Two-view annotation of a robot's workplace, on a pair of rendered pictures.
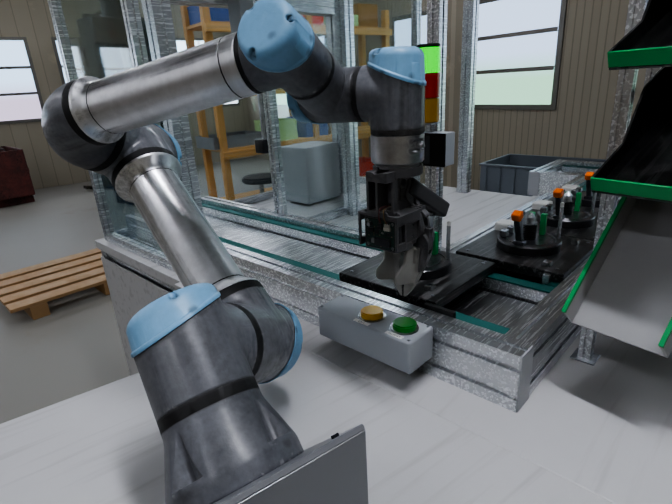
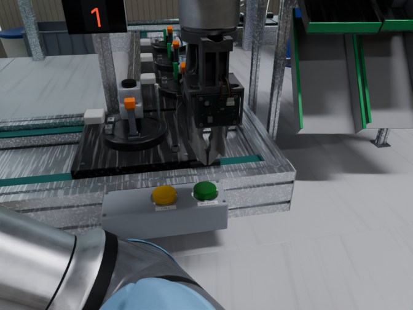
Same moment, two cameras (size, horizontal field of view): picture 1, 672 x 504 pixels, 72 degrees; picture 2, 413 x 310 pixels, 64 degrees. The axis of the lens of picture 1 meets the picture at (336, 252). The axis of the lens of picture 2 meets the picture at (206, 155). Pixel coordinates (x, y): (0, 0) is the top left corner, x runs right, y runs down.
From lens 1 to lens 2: 0.49 m
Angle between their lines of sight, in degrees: 50
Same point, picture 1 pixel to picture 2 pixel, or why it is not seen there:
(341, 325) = (140, 222)
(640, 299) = (326, 104)
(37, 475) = not seen: outside the picture
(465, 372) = (249, 202)
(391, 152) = (227, 12)
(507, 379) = (284, 191)
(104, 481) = not seen: outside the picture
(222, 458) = not seen: outside the picture
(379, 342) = (193, 217)
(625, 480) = (367, 213)
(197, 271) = (19, 274)
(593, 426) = (322, 193)
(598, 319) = (311, 125)
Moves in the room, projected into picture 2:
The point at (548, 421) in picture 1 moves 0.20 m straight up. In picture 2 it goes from (306, 204) to (324, 119)
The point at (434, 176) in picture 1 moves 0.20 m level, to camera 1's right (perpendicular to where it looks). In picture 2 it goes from (107, 43) to (165, 29)
